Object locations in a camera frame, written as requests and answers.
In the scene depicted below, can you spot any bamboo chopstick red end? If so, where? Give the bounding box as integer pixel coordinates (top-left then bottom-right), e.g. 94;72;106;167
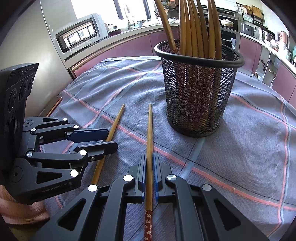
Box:
144;103;154;240

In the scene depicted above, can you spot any white microwave oven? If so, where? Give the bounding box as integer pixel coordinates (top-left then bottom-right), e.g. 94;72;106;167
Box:
50;13;108;61

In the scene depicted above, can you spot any pink sleeve forearm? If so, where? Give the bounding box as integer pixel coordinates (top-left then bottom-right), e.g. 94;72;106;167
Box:
0;185;49;225

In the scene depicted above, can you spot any black mesh holder cup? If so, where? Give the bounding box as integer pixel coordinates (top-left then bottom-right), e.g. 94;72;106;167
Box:
154;41;244;138

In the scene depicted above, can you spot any grey plaid tablecloth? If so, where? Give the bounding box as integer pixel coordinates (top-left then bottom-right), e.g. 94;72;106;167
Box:
52;57;295;240

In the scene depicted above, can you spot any chopstick in holder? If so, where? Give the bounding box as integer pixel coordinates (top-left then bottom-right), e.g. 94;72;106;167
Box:
197;0;209;58
154;0;176;53
188;0;198;57
208;0;222;60
184;0;192;56
179;0;186;55

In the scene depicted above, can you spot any bamboo chopstick plain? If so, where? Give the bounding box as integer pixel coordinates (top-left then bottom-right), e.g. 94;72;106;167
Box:
91;103;126;186

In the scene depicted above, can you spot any black built-in oven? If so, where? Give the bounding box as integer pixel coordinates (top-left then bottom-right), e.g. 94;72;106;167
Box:
217;8;240;52

